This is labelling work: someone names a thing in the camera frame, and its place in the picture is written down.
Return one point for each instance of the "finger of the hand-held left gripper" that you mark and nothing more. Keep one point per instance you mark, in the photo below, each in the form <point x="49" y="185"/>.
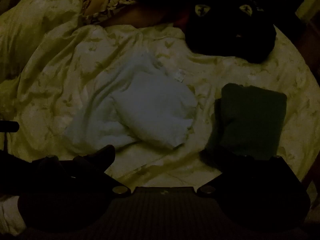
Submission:
<point x="10" y="127"/>

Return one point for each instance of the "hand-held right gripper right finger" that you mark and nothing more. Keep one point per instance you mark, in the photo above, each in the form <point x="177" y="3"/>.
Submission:
<point x="215" y="160"/>

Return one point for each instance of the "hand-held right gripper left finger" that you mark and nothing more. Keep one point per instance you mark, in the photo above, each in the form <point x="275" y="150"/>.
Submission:
<point x="108" y="153"/>

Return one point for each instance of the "white small garment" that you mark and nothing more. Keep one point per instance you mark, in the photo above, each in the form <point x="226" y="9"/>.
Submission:
<point x="155" y="110"/>

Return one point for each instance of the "dark green folded cloth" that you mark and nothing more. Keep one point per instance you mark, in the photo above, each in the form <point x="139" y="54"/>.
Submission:
<point x="252" y="120"/>

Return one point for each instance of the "cream patterned bed blanket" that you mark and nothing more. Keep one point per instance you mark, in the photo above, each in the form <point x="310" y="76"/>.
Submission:
<point x="62" y="80"/>

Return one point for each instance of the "black printed blanket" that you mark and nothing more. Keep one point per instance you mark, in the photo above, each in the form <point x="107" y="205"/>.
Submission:
<point x="230" y="35"/>

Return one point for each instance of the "yellow patterned cloth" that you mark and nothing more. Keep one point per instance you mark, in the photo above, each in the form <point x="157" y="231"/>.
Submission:
<point x="100" y="2"/>

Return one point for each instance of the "dark wooden frame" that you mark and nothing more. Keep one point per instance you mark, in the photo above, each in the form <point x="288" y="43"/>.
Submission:
<point x="303" y="11"/>

